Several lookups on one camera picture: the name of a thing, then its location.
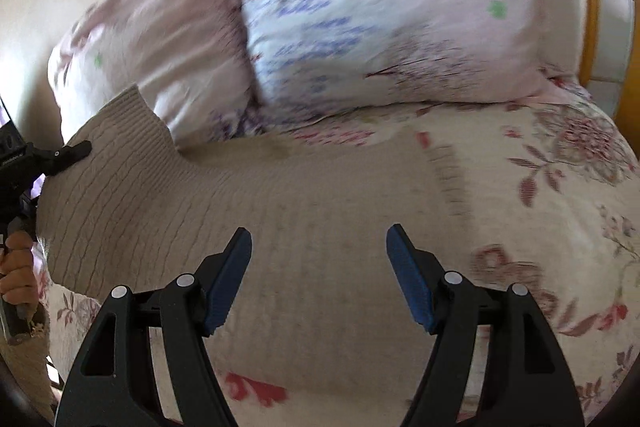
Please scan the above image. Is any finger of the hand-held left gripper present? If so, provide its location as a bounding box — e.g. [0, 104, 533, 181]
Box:
[47, 140, 93, 175]

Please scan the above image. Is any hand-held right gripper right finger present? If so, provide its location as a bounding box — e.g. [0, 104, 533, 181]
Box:
[386, 223, 586, 427]

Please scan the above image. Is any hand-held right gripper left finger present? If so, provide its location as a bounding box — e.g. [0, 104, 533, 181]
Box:
[55, 227, 253, 427]

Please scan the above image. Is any beige cable knit sweater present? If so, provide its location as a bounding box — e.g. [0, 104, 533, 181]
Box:
[36, 84, 481, 358]

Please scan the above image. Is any person's left forearm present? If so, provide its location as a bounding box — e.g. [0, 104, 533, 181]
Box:
[0, 304, 52, 413]

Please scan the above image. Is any person's left hand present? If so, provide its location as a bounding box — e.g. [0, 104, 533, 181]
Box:
[0, 231, 37, 309]

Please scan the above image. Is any pink floral pillow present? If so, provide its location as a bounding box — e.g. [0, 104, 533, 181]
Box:
[47, 0, 262, 148]

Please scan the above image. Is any floral bed sheet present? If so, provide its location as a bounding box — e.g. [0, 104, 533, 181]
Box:
[37, 74, 640, 427]

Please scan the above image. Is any pink tree print pillow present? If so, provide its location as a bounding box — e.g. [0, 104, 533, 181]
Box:
[197, 0, 587, 130]

